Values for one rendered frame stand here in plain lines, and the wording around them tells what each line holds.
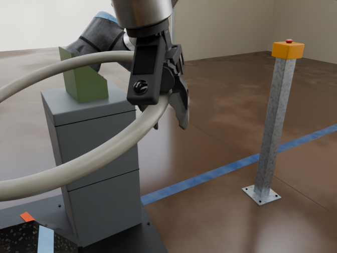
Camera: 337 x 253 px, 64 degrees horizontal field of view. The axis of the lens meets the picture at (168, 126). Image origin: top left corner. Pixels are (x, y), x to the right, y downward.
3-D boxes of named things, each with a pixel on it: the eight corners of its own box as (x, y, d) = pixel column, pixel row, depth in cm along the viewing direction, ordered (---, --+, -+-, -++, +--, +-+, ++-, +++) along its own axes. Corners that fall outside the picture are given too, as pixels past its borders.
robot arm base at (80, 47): (59, 46, 136) (71, 30, 137) (89, 69, 149) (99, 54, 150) (71, 52, 122) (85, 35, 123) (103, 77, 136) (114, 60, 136)
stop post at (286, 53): (281, 198, 196) (316, 43, 149) (259, 206, 188) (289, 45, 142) (262, 182, 212) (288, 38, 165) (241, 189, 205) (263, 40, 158)
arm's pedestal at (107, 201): (55, 207, 188) (28, 89, 151) (123, 183, 211) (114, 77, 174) (72, 261, 149) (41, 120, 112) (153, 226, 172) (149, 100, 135)
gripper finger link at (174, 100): (202, 112, 56) (185, 74, 52) (197, 130, 52) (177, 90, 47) (188, 115, 58) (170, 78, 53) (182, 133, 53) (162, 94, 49)
